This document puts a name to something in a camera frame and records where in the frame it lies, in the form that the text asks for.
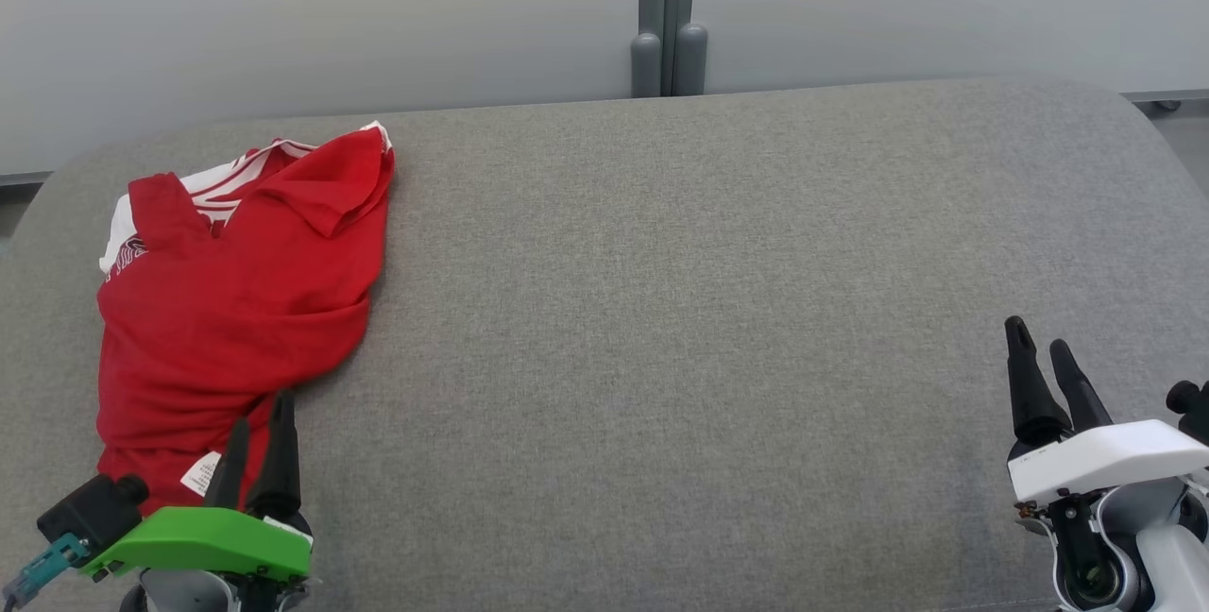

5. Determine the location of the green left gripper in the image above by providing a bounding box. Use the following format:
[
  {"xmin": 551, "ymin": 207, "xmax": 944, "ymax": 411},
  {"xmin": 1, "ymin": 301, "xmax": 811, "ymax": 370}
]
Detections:
[{"xmin": 80, "ymin": 390, "xmax": 315, "ymax": 587}]

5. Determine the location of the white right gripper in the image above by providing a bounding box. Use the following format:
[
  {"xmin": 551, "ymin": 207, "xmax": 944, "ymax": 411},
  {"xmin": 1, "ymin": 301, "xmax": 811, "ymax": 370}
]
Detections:
[{"xmin": 1004, "ymin": 315, "xmax": 1209, "ymax": 505}]

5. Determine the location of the red jersey with white trim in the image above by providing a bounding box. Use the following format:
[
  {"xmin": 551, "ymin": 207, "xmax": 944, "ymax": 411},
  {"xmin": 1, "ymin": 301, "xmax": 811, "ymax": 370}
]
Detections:
[{"xmin": 95, "ymin": 138, "xmax": 381, "ymax": 516}]

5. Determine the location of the grey fabric sofa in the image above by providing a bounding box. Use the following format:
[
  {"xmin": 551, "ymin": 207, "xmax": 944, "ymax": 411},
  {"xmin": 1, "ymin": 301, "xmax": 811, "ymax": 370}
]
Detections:
[{"xmin": 0, "ymin": 76, "xmax": 1209, "ymax": 612}]

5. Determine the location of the teal connector black camera cable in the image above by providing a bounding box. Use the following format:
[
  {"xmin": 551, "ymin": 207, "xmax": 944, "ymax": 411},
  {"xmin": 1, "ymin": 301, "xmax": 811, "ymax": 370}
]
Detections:
[{"xmin": 0, "ymin": 534, "xmax": 92, "ymax": 609}]

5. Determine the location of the grey partition post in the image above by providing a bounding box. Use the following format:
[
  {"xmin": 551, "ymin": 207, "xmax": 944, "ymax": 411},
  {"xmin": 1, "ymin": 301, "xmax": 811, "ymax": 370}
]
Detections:
[
  {"xmin": 631, "ymin": 0, "xmax": 670, "ymax": 99},
  {"xmin": 669, "ymin": 0, "xmax": 709, "ymax": 96}
]

